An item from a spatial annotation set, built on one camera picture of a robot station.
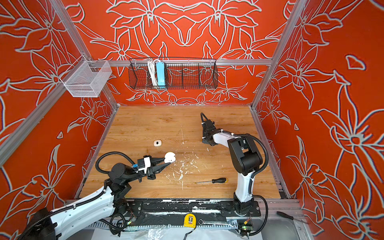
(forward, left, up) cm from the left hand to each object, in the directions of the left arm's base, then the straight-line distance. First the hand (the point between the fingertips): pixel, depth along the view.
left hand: (167, 159), depth 63 cm
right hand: (+29, -19, -26) cm, 43 cm away
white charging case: (0, -1, +1) cm, 2 cm away
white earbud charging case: (+21, +13, -23) cm, 34 cm away
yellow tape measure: (-19, -11, -24) cm, 32 cm away
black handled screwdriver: (+1, -28, -25) cm, 38 cm away
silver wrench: (-19, -16, -26) cm, 36 cm away
